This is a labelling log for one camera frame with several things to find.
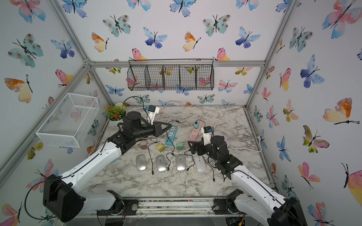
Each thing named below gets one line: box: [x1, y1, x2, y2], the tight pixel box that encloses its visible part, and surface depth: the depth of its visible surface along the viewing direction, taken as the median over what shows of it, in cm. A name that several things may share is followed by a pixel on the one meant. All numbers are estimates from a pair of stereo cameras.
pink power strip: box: [188, 120, 203, 142], surface depth 103 cm
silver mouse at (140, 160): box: [135, 153, 147, 172], surface depth 91 cm
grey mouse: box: [155, 154, 167, 173], surface depth 90 cm
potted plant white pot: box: [103, 102, 127, 125], surface depth 98 cm
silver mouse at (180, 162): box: [175, 153, 186, 172], surface depth 90 cm
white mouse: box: [194, 154, 207, 174], surface depth 89 cm
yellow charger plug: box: [156, 143, 165, 153], surface depth 96 cm
